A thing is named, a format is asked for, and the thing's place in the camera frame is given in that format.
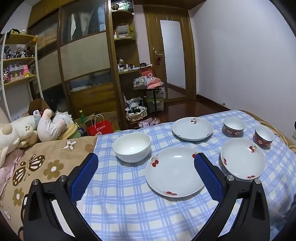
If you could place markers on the woven basket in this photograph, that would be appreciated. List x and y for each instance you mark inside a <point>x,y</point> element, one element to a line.
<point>136,114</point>

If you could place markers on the black white striped cloth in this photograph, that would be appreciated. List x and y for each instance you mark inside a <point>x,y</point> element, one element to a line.
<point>135,103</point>

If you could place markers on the dark round pot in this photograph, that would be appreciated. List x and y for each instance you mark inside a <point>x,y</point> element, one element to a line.
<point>115,7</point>

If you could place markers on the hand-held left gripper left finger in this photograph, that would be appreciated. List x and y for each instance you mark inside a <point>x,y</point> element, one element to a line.
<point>84,176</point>

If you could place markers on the small printed boxes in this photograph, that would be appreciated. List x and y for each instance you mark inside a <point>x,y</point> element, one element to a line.
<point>140,81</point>

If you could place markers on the wooden wardrobe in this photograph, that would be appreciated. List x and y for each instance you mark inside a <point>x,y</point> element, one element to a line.
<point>83,53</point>

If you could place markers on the red patterned bowl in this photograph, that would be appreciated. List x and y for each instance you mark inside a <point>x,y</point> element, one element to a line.
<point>263,136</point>
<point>233,126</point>

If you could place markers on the pink packets on floor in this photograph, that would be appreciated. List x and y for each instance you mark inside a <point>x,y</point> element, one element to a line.
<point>148,122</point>

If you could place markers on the row of small figurines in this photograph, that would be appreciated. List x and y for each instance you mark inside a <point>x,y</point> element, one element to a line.
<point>18,52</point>

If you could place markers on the white-haired plush doll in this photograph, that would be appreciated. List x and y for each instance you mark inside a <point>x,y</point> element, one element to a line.
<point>62,117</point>

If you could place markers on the black cap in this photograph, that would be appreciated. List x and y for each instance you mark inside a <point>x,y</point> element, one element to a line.
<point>143,64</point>

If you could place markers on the wooden door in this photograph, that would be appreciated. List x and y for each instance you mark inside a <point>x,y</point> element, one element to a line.
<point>175,46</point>

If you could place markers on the wooden corner shelf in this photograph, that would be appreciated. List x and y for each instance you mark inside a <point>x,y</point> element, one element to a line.
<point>124,46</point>

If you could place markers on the cream plush toy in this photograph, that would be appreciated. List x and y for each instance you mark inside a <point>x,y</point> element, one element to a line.
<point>16,132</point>

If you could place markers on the red paper bag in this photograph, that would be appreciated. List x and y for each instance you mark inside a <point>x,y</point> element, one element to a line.
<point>99,129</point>

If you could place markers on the pink figurine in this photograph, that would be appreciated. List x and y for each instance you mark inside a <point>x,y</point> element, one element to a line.
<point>26,70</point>

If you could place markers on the blue checked blanket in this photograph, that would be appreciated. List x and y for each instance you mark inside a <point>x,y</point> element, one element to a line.
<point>129,197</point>

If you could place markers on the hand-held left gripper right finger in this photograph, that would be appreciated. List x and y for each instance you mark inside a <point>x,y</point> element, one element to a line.
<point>208,176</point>

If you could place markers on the small green shelf bottle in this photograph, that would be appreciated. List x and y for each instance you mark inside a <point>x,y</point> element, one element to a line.
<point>131,32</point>

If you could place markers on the row of boxed figurines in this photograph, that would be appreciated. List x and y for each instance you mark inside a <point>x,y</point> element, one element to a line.
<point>12,71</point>

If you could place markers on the white cherry print plate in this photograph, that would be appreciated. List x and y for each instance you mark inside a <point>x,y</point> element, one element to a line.
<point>240,160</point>
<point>192,128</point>
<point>171,171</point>

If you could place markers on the red box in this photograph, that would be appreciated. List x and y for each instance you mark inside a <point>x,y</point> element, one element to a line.
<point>146,73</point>

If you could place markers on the white shelf rack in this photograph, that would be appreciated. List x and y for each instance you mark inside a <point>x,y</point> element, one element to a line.
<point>34,69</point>

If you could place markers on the plain white bowl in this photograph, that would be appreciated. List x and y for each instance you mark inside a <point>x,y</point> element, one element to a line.
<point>131,146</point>

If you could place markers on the person's blue fleece clothing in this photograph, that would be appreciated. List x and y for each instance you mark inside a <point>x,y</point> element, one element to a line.
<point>284,220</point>

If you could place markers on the red hanging tassel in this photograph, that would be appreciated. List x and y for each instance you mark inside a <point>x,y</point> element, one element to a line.
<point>158,60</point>

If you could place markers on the plastic storage box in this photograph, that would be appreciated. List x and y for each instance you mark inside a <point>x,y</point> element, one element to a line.
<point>150,104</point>

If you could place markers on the dark side table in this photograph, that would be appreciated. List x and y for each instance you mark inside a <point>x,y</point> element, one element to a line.
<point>156,102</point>

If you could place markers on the open cardboard box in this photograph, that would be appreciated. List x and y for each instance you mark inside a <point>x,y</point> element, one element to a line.
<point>38,105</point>

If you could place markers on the dark wall poster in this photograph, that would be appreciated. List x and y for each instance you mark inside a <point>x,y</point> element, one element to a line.
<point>126,4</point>

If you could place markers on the pink plush toy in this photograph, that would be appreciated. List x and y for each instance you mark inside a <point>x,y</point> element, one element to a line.
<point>48,129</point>

